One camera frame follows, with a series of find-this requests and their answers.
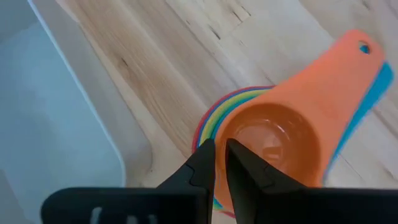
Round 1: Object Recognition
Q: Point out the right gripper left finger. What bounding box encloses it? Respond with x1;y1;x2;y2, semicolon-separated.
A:
40;139;216;224

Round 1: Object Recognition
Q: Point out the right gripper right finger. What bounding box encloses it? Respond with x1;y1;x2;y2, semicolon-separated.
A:
226;138;398;224

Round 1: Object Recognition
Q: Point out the red measuring cup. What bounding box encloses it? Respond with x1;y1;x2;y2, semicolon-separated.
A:
191;85;274;218

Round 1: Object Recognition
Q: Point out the green measuring cup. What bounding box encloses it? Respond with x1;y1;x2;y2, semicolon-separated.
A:
205;90;270;146

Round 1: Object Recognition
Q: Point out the orange measuring cup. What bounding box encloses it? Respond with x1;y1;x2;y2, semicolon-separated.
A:
213;29;386;215

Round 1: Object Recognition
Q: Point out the cyan measuring cup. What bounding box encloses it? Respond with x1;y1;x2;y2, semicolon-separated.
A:
211;62;395;212

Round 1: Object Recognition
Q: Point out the grey plastic basket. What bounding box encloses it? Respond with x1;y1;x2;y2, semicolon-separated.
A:
0;0;153;224

